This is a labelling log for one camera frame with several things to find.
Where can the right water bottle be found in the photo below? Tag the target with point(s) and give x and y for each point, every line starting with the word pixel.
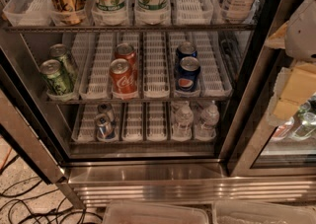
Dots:
pixel 206 126

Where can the middle wire shelf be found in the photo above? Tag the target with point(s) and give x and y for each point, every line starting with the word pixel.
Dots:
pixel 137 100

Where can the front Pepsi can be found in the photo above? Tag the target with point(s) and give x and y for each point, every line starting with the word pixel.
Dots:
pixel 188 71

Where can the rear green soda can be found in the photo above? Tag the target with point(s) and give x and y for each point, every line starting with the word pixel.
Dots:
pixel 63 54

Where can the open fridge door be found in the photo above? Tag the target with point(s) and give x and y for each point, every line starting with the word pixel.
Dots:
pixel 18 131

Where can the front Coca-Cola can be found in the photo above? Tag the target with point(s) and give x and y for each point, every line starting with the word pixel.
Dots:
pixel 122 76

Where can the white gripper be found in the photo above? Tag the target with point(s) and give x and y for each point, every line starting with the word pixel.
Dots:
pixel 302 32

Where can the rear Red Bull can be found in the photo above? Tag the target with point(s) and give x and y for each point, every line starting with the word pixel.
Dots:
pixel 107 109

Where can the rear red soda can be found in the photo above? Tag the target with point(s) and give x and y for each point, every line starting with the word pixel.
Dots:
pixel 126 51

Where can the green soda can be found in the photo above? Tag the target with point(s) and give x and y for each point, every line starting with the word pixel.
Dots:
pixel 56 77
pixel 63 54

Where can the right clear plastic bin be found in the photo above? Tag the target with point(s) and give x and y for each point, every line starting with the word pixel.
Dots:
pixel 247 212

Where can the front green soda can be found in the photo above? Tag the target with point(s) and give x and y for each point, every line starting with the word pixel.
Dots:
pixel 56 77

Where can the front Red Bull can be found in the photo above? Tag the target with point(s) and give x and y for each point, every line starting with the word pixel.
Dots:
pixel 104 129

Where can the rear Pepsi can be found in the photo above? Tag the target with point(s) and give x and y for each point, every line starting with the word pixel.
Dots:
pixel 186 48

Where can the clear plastic bin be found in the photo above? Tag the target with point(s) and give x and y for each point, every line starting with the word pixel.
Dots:
pixel 247 212
pixel 132 212

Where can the left clear plastic bin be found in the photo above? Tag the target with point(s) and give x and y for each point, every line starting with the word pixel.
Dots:
pixel 132 212

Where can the pepsi can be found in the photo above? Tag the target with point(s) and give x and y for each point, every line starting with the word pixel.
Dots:
pixel 188 71
pixel 186 48

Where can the stainless steel fridge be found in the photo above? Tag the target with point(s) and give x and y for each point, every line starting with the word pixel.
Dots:
pixel 246 160

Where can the water bottle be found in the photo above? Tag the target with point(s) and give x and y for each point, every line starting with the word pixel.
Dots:
pixel 182 128
pixel 206 126

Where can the wire shelf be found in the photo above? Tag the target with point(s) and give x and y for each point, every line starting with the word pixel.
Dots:
pixel 129 29
pixel 137 100

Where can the left water bottle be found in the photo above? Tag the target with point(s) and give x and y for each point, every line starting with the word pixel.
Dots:
pixel 182 128

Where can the red bull can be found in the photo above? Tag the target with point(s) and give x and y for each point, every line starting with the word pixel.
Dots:
pixel 104 129
pixel 107 109

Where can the top wire shelf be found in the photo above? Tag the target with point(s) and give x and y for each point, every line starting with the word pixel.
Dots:
pixel 129 29

